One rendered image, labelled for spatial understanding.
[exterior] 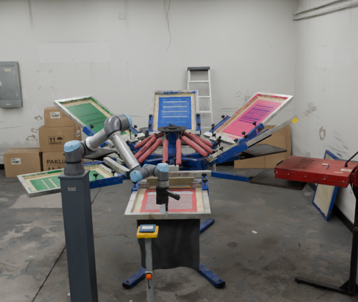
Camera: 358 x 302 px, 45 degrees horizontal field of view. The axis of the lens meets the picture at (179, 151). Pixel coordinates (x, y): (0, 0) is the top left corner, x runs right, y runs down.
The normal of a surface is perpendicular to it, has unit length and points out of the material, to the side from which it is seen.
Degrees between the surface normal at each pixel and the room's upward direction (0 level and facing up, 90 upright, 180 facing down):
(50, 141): 90
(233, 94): 90
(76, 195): 90
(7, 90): 90
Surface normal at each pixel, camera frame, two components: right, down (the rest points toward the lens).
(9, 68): -0.01, 0.23
